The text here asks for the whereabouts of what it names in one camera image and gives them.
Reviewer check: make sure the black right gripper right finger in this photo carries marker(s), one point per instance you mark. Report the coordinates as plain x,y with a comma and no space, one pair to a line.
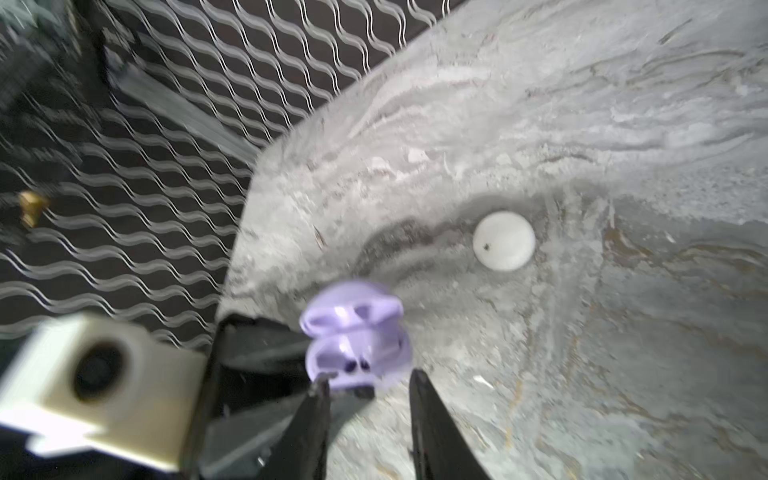
439,450

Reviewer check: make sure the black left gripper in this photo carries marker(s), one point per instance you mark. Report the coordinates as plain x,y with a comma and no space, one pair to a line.
254,381

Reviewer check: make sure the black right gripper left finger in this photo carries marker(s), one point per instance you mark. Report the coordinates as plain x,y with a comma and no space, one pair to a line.
301,453

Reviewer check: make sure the purple earbud charging case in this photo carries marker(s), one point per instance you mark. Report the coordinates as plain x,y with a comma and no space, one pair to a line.
357,336

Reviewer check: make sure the white earbud charging case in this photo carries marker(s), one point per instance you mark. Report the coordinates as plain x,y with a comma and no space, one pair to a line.
504,241

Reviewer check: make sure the brass fitting in basket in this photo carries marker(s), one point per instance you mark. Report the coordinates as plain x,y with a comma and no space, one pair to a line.
32,206

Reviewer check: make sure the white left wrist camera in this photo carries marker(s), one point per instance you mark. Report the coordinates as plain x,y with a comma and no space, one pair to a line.
86,382

